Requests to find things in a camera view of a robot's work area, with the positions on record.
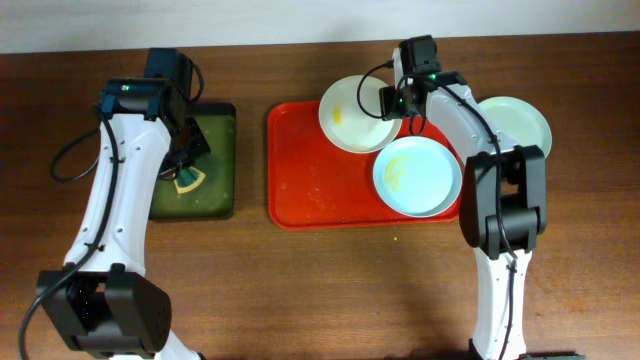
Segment red plastic tray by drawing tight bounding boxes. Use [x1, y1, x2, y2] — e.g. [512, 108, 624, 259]
[267, 101, 460, 230]

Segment white plate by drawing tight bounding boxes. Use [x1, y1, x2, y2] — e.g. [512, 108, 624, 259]
[318, 75, 402, 154]

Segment light blue plate right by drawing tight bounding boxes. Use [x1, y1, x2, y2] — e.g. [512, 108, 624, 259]
[372, 136, 462, 218]

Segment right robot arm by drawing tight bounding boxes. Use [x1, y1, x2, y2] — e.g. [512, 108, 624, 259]
[379, 35, 547, 359]

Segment black tray with green water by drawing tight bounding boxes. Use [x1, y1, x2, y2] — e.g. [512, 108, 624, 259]
[149, 103, 236, 221]

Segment green and yellow sponge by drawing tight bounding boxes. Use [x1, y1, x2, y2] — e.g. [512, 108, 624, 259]
[174, 167, 206, 194]

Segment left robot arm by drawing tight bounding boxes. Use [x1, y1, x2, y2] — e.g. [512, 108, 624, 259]
[25, 48, 210, 359]

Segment light green plate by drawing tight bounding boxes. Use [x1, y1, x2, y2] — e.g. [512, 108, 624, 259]
[479, 96, 552, 158]

